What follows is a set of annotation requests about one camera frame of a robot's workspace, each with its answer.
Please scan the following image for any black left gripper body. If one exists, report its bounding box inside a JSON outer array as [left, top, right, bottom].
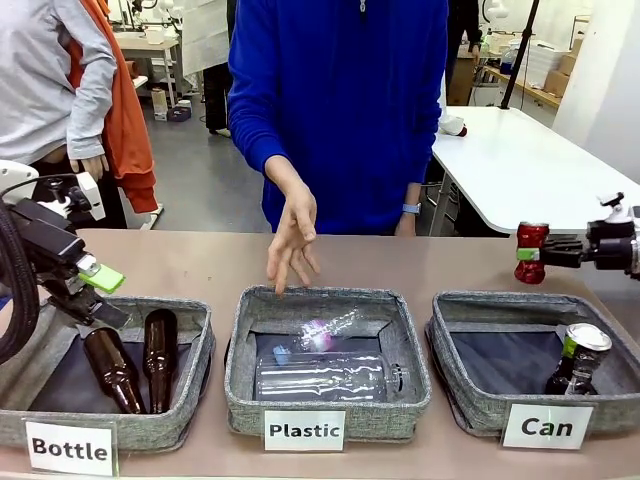
[[7, 198, 87, 302]]

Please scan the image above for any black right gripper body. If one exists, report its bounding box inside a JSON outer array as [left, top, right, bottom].
[[581, 218, 637, 274]]

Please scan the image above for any crushed red can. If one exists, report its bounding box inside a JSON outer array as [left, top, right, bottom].
[[514, 221, 552, 286]]

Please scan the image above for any brown glass bottle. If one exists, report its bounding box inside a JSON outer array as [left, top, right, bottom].
[[82, 327, 149, 416], [142, 308, 179, 415]]

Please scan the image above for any dark can with silver top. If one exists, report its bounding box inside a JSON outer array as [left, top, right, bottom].
[[544, 322, 614, 397]]

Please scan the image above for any small blue-capped plastic bottle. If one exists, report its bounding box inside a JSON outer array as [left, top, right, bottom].
[[272, 303, 372, 364]]

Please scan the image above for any large clear plastic bottle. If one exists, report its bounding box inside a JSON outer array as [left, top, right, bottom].
[[253, 349, 412, 404]]

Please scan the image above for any blue-sweater person's right forearm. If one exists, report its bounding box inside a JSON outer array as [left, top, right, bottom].
[[263, 155, 307, 194]]

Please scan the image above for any grey fabric basket labelled Can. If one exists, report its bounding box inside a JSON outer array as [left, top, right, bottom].
[[424, 291, 640, 437]]

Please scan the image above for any grey fabric basket labelled Bottle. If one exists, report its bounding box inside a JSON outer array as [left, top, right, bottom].
[[0, 294, 217, 451]]

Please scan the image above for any grey fabric basket labelled Plastic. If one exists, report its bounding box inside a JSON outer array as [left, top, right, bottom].
[[223, 284, 433, 444]]

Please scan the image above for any white Can label card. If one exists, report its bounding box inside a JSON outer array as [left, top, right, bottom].
[[502, 403, 595, 450]]

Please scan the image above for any grey-shirt person's hand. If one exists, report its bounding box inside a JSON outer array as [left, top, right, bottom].
[[68, 153, 111, 183]]

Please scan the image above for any blue-sweater person's left hand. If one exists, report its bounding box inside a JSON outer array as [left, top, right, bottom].
[[394, 212, 419, 237]]

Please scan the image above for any blue-sweater person's right hand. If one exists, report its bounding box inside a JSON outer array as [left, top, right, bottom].
[[265, 185, 322, 301]]

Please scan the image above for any white background table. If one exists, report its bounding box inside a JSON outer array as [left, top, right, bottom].
[[428, 104, 640, 237]]

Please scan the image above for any orange jacket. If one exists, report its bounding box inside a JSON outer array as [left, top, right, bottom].
[[67, 0, 161, 214]]

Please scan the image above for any white Bottle label card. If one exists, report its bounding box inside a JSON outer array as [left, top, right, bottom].
[[24, 420, 119, 477]]

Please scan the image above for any person in grey shirt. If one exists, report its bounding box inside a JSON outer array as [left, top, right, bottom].
[[0, 0, 130, 231]]

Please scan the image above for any white and red object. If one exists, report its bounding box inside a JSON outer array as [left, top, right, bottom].
[[437, 115, 469, 138]]

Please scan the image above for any small box on floor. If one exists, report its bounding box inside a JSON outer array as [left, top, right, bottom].
[[150, 87, 170, 122]]

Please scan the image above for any cardboard boxes stack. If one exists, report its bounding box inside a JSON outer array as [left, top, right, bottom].
[[542, 37, 585, 97]]

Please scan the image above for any black tripod pole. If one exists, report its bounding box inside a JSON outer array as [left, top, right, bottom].
[[499, 0, 542, 111]]

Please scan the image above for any light wooden background table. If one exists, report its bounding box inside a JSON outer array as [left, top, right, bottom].
[[115, 37, 181, 109]]

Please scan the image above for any white Plastic label card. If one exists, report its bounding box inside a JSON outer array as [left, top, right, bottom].
[[263, 409, 347, 453]]

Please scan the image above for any white hanging cloth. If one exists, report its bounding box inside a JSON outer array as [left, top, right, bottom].
[[179, 0, 232, 79]]

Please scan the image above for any person in blue sweater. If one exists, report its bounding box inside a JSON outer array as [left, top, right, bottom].
[[227, 0, 450, 236]]

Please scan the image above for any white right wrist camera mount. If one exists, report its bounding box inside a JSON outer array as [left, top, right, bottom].
[[598, 191, 629, 224]]

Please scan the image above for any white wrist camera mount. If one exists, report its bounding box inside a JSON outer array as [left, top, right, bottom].
[[598, 191, 629, 224], [38, 171, 108, 222]]

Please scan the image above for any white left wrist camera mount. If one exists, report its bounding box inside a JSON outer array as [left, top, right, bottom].
[[38, 171, 108, 222]]

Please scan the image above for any black corrugated cable hose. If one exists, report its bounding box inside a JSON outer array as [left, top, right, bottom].
[[0, 198, 42, 367]]

